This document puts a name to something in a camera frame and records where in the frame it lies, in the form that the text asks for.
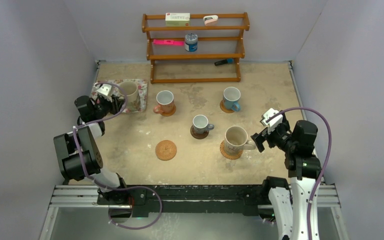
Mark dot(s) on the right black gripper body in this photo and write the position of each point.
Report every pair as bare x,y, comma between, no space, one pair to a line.
279,136

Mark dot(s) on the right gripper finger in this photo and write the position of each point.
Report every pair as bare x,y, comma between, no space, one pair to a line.
263,132
259,141

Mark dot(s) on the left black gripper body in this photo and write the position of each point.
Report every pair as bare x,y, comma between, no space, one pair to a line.
103,108

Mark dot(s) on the tall cream mug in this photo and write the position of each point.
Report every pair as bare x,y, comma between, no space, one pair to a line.
131,89

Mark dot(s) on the cream mug with plant print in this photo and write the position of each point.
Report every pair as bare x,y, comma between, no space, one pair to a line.
236,138

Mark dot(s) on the woven rattan coaster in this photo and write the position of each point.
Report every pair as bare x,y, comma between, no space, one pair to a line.
165,150
233,156

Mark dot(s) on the blue mug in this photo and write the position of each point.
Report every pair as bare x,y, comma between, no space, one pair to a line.
231,97

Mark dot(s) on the smooth wooden coaster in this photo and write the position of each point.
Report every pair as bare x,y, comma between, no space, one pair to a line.
224,109
167,114

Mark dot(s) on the small grey white mug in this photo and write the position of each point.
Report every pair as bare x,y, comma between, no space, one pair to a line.
201,125

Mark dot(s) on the dark brown wooden coaster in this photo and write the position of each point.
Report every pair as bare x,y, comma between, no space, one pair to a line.
198,136

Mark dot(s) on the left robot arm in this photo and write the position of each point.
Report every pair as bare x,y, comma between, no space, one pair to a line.
78,155

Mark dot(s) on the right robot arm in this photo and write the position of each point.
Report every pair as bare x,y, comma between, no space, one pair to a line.
294,206

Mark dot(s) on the floral pattern tray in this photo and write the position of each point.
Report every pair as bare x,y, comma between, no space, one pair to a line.
143,88

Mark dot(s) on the pink highlighter marker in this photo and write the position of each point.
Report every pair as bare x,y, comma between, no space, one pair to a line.
167,42

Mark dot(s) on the black blue marker pen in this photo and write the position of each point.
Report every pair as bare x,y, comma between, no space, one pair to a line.
224,62

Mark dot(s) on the wooden three-tier shelf rack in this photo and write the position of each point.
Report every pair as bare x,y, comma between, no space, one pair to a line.
236,56

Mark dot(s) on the blue white lidded jar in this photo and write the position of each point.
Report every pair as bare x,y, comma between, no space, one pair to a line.
191,42

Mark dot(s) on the white green cardboard box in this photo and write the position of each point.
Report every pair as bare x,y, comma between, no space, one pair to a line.
177,19

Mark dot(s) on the pink white small device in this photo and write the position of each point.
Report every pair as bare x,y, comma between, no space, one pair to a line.
210,20

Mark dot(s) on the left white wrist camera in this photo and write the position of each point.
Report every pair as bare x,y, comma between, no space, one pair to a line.
104,90

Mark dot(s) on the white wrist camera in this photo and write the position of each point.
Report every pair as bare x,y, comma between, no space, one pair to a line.
271,119
104,90

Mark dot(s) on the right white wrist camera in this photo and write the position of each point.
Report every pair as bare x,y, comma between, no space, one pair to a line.
271,119

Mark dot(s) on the black aluminium base frame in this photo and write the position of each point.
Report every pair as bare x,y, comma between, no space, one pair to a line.
249,200

